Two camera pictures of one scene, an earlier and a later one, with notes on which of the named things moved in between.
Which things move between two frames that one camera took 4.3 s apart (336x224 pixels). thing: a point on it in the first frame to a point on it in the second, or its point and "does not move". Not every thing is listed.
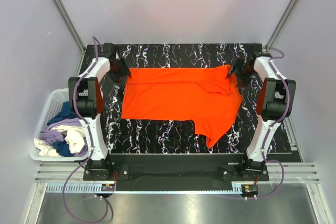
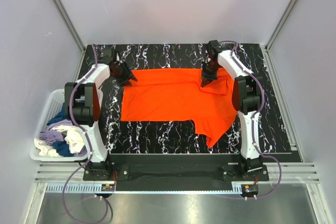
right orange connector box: (249, 189) does not move
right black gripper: (237, 69) to (209, 72)
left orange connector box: (108, 187) does not move
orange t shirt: (205, 95) does not move
